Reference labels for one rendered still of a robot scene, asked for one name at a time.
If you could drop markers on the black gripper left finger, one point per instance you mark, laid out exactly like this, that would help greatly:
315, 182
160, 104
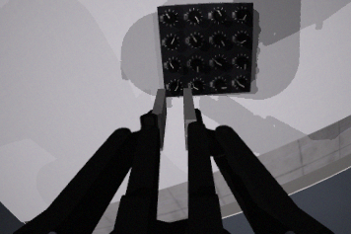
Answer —
81, 205

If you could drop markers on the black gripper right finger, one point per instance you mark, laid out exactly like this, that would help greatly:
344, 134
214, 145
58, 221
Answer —
266, 206

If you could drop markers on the black knob box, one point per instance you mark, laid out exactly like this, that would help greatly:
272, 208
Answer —
193, 39

